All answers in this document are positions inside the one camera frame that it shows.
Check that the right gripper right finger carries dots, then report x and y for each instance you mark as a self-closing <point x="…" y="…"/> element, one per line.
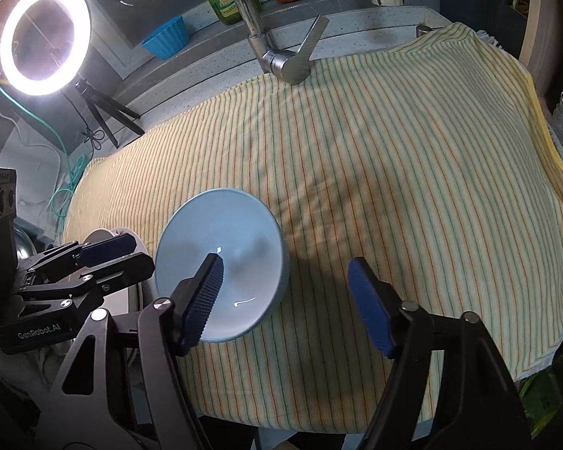
<point x="378" y="304"/>

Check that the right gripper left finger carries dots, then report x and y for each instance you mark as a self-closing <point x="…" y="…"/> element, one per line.
<point x="194" y="298"/>

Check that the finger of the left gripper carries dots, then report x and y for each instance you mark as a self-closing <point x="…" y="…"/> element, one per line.
<point x="101" y="247"/>

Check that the light blue ceramic bowl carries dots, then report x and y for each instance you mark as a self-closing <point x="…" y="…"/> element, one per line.
<point x="239" y="228"/>

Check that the pink floral white plate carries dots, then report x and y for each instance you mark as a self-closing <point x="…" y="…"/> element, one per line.
<point x="114" y="263"/>

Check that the steel pot lid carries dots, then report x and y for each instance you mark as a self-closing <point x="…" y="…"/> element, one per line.
<point x="24" y="245"/>

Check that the striped yellow cloth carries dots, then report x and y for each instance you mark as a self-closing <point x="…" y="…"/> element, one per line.
<point x="432" y="160"/>

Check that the blue silicone cup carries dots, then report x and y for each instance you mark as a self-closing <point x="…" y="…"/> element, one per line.
<point x="168" y="39"/>

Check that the white ring light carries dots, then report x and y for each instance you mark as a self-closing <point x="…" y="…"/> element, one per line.
<point x="44" y="44"/>

